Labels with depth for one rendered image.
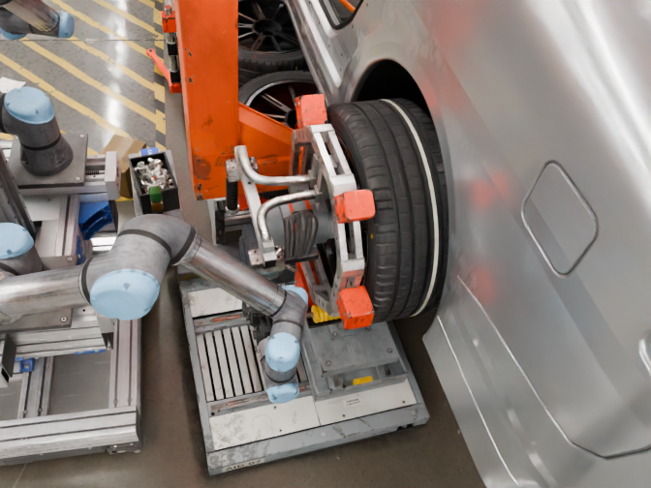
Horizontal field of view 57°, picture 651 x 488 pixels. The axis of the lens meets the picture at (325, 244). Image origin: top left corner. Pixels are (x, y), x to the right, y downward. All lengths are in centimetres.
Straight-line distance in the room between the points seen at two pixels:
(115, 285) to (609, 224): 85
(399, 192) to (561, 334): 57
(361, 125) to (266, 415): 117
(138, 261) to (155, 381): 129
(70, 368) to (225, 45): 122
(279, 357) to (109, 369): 103
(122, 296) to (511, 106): 80
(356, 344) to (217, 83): 106
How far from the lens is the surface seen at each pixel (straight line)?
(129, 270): 119
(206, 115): 198
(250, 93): 274
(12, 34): 210
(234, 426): 227
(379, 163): 152
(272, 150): 217
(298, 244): 152
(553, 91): 110
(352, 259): 154
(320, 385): 227
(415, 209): 152
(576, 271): 108
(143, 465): 234
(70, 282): 130
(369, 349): 228
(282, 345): 136
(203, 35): 181
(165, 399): 242
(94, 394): 224
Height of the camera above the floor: 220
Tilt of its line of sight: 51 degrees down
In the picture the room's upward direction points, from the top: 10 degrees clockwise
